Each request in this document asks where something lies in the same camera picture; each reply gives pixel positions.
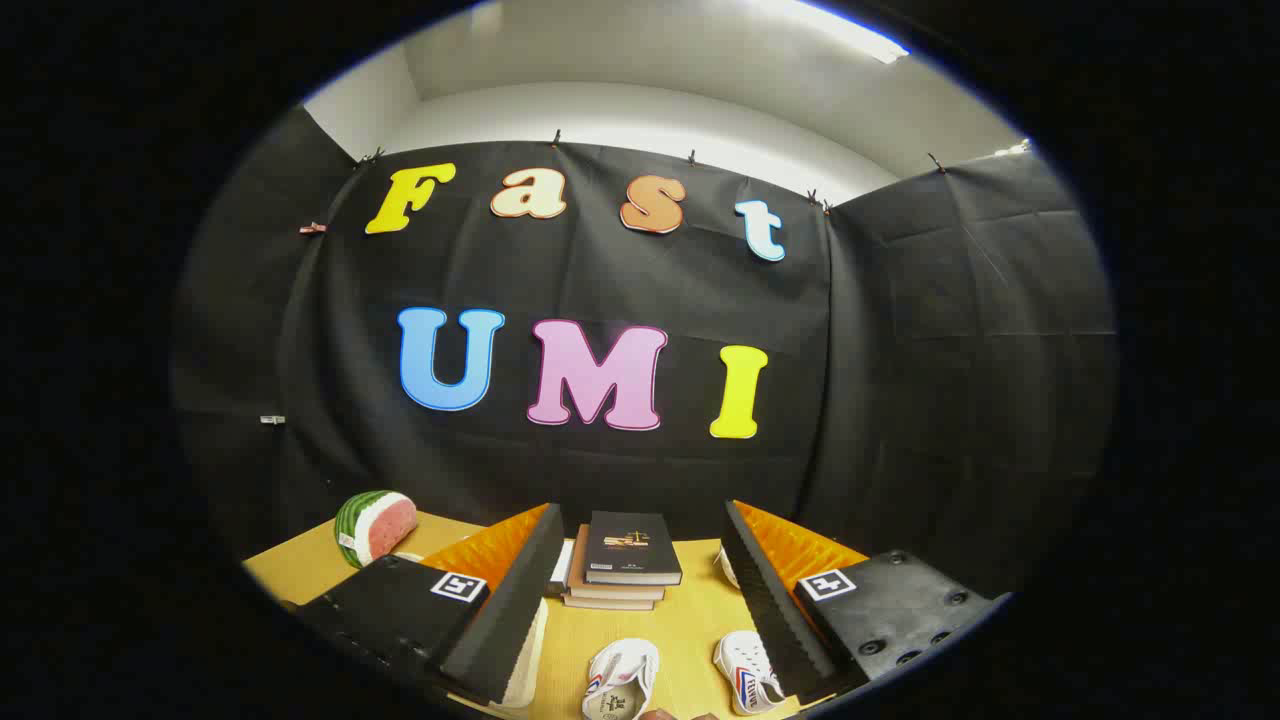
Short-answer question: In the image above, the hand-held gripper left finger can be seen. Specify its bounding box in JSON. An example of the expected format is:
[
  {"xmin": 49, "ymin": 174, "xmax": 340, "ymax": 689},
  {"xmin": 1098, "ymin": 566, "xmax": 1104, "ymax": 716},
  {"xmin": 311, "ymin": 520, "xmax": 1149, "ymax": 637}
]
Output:
[{"xmin": 290, "ymin": 503, "xmax": 567, "ymax": 707}]

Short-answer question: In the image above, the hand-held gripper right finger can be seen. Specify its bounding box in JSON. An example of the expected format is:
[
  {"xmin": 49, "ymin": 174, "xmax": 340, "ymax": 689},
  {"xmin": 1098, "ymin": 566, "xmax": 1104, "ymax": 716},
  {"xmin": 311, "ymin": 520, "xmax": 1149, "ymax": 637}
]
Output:
[{"xmin": 720, "ymin": 499, "xmax": 1006, "ymax": 704}]

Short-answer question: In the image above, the beige fabric storage box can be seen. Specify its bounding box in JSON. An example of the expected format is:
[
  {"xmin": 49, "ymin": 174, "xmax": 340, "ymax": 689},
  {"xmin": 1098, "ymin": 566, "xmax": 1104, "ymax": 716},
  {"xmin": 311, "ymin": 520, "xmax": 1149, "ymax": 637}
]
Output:
[{"xmin": 495, "ymin": 598, "xmax": 550, "ymax": 711}]

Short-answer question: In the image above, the white canvas shoe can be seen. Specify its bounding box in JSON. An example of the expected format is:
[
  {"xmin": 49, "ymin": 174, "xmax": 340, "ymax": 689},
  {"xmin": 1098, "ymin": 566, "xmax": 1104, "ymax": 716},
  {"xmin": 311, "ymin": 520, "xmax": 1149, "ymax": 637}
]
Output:
[
  {"xmin": 713, "ymin": 630, "xmax": 787, "ymax": 717},
  {"xmin": 583, "ymin": 638, "xmax": 661, "ymax": 720}
]

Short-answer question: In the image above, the thin brown book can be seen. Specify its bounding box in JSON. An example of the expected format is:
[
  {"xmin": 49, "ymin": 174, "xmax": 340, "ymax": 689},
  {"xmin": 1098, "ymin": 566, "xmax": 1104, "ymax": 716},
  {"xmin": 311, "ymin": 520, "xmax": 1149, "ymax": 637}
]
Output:
[{"xmin": 562, "ymin": 590, "xmax": 656, "ymax": 611}]

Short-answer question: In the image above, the thick brown book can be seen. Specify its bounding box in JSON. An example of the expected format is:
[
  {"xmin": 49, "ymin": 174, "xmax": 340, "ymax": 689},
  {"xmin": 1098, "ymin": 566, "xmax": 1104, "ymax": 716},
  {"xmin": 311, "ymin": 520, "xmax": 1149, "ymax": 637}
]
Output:
[{"xmin": 566, "ymin": 525, "xmax": 666, "ymax": 602}]

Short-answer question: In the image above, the watermelon slice plush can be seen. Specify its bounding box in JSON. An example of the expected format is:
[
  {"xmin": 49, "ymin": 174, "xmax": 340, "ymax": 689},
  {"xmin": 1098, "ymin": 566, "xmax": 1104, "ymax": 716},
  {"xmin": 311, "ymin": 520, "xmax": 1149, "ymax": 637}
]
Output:
[{"xmin": 333, "ymin": 490, "xmax": 419, "ymax": 569}]

